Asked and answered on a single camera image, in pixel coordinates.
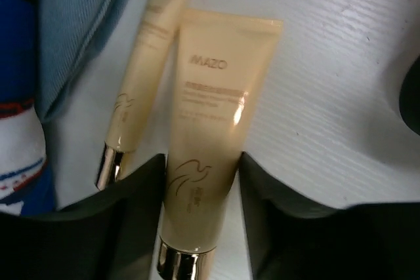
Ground blue white red shorts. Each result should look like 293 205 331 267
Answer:
1 0 56 216

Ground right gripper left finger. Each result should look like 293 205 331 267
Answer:
1 154 165 279

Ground wide cream cosmetic tube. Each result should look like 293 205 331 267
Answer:
157 9 283 279

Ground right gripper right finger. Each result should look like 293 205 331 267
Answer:
239 153 419 279

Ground slim cream cosmetic tube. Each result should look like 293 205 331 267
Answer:
96 0 189 190

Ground pink suitcase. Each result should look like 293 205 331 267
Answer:
399 56 420 134

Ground light blue denim garment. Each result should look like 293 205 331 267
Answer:
35 0 128 123

